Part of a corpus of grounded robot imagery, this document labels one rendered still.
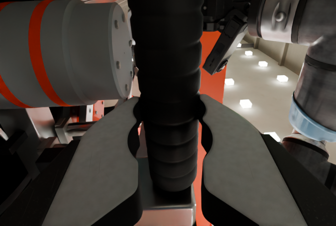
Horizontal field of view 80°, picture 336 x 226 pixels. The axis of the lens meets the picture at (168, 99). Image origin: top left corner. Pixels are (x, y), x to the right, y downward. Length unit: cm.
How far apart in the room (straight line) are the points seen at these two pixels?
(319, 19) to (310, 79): 7
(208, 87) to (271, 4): 55
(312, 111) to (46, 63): 32
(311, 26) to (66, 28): 27
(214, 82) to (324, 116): 54
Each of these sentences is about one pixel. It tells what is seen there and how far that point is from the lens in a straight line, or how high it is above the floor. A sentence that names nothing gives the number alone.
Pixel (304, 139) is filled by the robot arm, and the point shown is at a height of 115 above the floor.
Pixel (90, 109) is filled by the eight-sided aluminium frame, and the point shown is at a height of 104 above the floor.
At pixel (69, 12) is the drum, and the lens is 27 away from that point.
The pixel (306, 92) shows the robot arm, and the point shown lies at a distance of 32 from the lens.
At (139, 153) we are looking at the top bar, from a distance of 26.
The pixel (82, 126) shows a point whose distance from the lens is 41.
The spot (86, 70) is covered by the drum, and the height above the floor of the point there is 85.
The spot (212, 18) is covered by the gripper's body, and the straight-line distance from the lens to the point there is 35.
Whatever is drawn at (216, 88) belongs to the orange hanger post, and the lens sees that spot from 82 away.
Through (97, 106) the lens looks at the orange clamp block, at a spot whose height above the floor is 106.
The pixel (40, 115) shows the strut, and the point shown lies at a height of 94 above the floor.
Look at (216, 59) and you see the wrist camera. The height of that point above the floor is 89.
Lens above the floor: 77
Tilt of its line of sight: 30 degrees up
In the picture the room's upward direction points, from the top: 177 degrees clockwise
